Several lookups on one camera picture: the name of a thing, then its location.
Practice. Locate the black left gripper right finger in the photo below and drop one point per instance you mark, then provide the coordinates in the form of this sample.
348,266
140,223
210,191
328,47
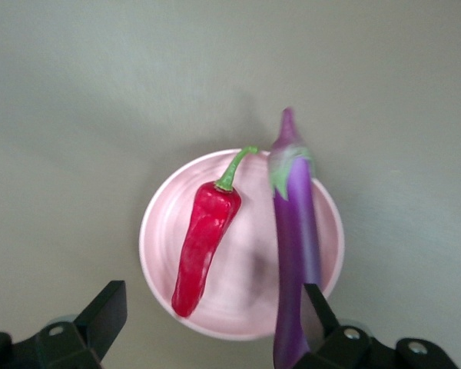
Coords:
319,319

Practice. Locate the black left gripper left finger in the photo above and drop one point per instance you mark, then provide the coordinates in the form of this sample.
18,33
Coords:
96,319

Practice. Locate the long purple eggplant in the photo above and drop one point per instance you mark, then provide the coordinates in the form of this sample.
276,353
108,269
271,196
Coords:
294,230

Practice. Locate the red chili pepper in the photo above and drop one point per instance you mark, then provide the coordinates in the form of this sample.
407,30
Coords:
203,238

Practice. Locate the pink round plate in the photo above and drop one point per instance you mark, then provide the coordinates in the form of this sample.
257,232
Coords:
246,246

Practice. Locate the table cover cloth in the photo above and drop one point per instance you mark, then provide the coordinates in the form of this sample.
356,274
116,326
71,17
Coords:
61,115

